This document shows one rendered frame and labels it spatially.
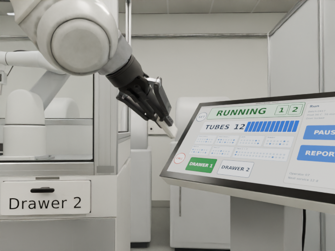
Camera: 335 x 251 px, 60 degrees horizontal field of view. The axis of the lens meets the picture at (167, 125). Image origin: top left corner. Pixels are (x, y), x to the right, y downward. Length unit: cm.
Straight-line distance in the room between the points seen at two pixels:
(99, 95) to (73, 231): 47
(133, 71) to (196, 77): 366
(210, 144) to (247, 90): 351
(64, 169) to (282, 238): 71
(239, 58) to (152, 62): 124
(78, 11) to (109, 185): 75
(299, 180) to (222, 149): 23
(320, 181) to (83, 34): 53
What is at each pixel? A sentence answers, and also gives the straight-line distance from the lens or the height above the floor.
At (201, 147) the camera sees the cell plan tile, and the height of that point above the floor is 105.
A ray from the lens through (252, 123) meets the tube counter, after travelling 85.
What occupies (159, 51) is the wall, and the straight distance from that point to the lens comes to 434.
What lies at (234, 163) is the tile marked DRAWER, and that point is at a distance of 78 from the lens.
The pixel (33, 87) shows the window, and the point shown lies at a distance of 112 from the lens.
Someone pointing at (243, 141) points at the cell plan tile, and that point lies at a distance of 81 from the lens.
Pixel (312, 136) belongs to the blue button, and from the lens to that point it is 75.
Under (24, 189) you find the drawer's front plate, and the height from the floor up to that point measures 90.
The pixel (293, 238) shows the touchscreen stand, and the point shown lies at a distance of 88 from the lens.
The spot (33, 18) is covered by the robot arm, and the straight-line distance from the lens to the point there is 42.
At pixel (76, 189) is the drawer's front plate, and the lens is 105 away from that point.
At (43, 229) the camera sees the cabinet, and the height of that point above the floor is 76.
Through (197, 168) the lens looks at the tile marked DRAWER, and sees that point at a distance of 83.
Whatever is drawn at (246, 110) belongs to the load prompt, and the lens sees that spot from 89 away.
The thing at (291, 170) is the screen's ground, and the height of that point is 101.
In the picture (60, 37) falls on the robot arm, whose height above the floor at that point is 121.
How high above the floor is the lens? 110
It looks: 1 degrees up
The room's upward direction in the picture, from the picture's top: straight up
